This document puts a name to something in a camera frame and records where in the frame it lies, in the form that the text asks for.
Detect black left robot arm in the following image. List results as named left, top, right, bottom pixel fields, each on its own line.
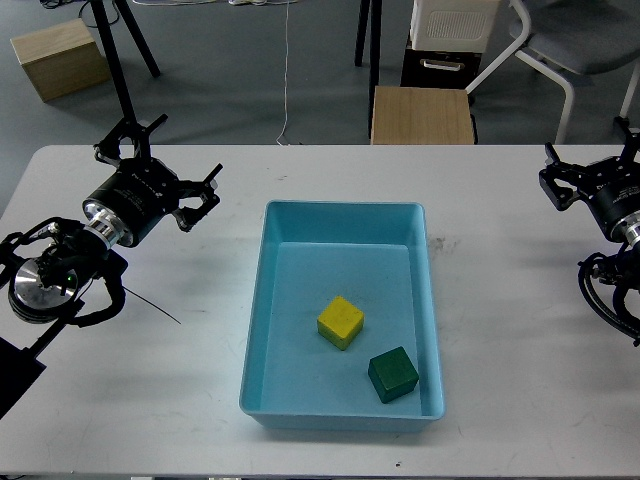
left=1, top=115, right=223, bottom=414

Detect black stand legs centre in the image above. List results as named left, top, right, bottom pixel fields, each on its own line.
left=354, top=0, right=382, bottom=138

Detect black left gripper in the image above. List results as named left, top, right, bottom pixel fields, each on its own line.
left=81, top=113, right=224, bottom=249

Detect green wooden block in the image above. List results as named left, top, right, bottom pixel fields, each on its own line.
left=367, top=346, right=419, bottom=404

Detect black tripod legs left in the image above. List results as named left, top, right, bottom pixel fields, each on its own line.
left=89, top=0, right=161, bottom=123

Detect black drawer cabinet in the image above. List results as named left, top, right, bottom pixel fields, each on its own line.
left=400, top=41, right=482, bottom=90

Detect thin white hanging cable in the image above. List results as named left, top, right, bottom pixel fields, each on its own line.
left=276, top=0, right=292, bottom=147

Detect white air purifier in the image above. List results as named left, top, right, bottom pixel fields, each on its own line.
left=409, top=0, right=500, bottom=53

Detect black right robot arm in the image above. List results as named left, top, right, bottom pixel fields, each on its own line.
left=538, top=116, right=639, bottom=346

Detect wooden box far left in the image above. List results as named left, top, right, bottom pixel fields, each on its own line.
left=11, top=19, right=111, bottom=102

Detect grey white office chair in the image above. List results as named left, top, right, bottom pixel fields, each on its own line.
left=465, top=1, right=639, bottom=144

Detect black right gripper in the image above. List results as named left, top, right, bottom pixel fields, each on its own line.
left=538, top=116, right=639, bottom=248

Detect light blue plastic box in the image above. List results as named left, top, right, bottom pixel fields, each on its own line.
left=239, top=201, right=446, bottom=432

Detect yellow wooden block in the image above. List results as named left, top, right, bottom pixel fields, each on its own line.
left=317, top=296, right=365, bottom=351

